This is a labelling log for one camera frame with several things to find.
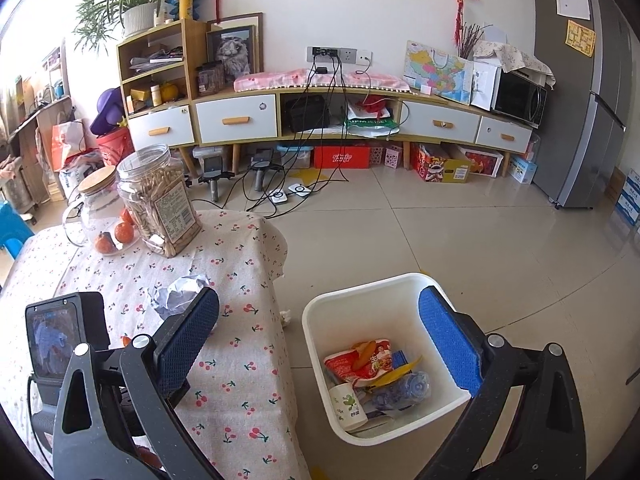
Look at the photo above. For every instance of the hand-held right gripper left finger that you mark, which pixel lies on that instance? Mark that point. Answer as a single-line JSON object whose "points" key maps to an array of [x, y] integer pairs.
{"points": [[187, 340]]}

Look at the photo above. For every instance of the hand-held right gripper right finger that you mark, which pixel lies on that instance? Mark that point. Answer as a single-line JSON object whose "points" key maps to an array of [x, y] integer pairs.
{"points": [[450, 345]]}

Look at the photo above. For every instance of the paper ball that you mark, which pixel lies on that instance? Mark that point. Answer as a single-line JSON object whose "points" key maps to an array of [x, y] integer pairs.
{"points": [[175, 295]]}

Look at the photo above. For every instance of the blue carton box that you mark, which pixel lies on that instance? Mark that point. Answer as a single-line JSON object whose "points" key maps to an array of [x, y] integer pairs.
{"points": [[402, 361]]}

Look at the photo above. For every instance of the white trash bin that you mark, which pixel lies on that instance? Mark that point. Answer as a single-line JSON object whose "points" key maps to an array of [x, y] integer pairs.
{"points": [[350, 310]]}

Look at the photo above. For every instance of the red snack packet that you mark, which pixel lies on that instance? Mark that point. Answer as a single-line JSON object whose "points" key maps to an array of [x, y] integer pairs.
{"points": [[345, 362]]}

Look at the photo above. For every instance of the white paper cup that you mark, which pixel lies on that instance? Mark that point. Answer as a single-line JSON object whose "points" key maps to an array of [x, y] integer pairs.
{"points": [[347, 405]]}

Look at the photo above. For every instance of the cherry print tablecloth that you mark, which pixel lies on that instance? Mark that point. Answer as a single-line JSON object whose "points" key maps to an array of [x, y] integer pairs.
{"points": [[235, 310]]}

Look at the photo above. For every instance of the yellow banana peel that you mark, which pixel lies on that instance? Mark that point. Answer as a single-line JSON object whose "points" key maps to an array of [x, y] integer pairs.
{"points": [[395, 375]]}

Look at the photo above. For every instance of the crushed plastic bottle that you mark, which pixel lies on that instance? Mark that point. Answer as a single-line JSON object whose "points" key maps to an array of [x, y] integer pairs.
{"points": [[405, 390]]}

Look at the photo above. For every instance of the small orange fruit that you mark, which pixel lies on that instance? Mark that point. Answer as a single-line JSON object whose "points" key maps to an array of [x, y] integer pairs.
{"points": [[106, 243], [126, 216], [124, 232]]}

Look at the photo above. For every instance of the small white paper scrap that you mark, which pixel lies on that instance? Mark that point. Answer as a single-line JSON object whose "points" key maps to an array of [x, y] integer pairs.
{"points": [[286, 319]]}

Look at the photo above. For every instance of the blue plastic stool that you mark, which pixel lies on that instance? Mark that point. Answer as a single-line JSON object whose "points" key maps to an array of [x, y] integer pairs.
{"points": [[12, 230]]}

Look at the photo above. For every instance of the red orange scrap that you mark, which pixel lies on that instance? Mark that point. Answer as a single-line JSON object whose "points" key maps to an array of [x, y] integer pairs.
{"points": [[149, 460]]}

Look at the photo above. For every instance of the plastic jar of seeds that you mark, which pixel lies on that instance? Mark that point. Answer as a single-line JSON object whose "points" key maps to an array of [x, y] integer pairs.
{"points": [[160, 210]]}

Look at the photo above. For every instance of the white plastic bag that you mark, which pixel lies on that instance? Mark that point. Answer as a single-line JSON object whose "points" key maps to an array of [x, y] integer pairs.
{"points": [[80, 175]]}

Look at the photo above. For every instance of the white charger block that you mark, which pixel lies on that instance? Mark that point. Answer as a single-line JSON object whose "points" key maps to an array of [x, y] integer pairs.
{"points": [[277, 197], [299, 190]]}

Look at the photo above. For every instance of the black grey handheld device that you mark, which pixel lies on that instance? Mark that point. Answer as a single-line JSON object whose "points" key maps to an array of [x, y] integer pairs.
{"points": [[261, 165], [215, 167]]}

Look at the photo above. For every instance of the red bucket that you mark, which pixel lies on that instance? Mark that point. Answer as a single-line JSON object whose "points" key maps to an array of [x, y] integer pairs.
{"points": [[117, 147]]}

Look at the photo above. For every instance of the orange white shopping bag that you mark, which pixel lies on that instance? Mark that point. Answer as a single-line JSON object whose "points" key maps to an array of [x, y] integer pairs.
{"points": [[67, 145]]}

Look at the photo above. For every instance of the colourful coffee carton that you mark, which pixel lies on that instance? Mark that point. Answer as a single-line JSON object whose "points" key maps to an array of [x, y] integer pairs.
{"points": [[440, 165]]}

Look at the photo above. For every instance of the red white box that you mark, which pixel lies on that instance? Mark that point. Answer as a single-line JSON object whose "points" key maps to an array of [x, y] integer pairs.
{"points": [[482, 162]]}

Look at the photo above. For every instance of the blue white box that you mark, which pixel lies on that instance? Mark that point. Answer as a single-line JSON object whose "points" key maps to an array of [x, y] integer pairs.
{"points": [[522, 170]]}

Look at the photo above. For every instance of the pink patterned box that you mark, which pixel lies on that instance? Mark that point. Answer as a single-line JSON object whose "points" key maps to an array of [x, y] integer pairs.
{"points": [[393, 156]]}

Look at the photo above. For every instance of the wooden desk shelf unit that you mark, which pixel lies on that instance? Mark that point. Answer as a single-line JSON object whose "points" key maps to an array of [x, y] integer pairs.
{"points": [[47, 125]]}

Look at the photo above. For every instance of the clear plastic storage box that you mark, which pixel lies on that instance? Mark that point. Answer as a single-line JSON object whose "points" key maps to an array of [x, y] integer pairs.
{"points": [[295, 157]]}

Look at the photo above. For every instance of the red cardboard box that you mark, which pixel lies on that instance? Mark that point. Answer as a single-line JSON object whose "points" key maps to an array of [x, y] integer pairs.
{"points": [[342, 157]]}

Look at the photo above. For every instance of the white blue carton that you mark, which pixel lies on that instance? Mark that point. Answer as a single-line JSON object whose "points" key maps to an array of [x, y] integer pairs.
{"points": [[629, 212], [632, 185]]}

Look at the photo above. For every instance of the yellow box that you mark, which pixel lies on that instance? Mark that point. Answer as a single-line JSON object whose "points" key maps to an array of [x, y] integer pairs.
{"points": [[141, 96]]}

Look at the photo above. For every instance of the white bottle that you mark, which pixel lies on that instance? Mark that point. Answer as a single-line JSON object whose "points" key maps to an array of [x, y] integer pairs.
{"points": [[156, 95]]}

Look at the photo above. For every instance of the white green bag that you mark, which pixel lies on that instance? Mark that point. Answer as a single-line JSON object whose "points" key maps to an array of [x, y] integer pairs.
{"points": [[372, 122]]}

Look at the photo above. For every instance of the black microwave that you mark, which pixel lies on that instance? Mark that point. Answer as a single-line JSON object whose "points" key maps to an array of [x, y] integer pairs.
{"points": [[517, 97]]}

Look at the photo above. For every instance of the black bag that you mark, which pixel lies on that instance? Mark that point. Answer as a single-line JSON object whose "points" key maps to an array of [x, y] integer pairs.
{"points": [[307, 112]]}

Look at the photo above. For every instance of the clear jar dark contents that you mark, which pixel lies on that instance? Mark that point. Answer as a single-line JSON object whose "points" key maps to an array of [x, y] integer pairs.
{"points": [[210, 80]]}

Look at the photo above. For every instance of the low wooden TV cabinet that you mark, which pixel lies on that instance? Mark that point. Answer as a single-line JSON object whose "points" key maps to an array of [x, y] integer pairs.
{"points": [[375, 95]]}

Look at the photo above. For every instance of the grey refrigerator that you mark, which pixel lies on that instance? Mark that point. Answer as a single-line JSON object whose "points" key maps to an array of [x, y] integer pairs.
{"points": [[565, 110]]}

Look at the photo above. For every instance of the stack of papers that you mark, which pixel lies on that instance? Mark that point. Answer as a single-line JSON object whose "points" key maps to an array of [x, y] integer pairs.
{"points": [[157, 57]]}

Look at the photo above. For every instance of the colourful map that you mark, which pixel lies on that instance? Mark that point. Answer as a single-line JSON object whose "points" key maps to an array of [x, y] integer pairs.
{"points": [[437, 72]]}

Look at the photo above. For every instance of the pink cloth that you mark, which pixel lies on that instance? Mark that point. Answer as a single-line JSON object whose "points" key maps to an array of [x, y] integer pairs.
{"points": [[280, 79]]}

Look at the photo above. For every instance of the wooden shelf cabinet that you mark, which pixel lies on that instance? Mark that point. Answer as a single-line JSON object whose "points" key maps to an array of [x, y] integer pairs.
{"points": [[197, 60]]}

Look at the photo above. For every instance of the framed cat picture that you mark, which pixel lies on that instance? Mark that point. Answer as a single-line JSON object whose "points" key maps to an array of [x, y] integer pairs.
{"points": [[235, 50]]}

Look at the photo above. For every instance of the floral cloth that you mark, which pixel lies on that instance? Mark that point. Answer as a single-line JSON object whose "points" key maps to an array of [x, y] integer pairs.
{"points": [[510, 55]]}

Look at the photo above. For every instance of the dried lavender bunch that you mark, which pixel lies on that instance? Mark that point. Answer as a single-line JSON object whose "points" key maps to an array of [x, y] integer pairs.
{"points": [[475, 40]]}

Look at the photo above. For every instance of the potted spider plant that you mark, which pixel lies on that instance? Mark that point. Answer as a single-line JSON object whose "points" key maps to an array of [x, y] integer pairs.
{"points": [[140, 17]]}

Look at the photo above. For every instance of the yellow bottle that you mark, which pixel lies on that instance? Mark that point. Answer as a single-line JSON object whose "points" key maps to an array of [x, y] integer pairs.
{"points": [[186, 2]]}

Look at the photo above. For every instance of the yellow paper note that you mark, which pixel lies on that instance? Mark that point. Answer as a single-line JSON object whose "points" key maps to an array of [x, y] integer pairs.
{"points": [[580, 37]]}

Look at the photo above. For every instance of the white paper sheet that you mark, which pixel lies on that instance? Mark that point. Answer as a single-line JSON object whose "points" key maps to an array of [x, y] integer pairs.
{"points": [[572, 2]]}

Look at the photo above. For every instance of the white wall socket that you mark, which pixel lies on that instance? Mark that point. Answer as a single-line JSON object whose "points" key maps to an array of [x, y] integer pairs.
{"points": [[365, 56]]}

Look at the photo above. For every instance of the wall power outlet strip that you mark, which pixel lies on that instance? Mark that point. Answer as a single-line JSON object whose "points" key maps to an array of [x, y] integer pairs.
{"points": [[330, 55]]}

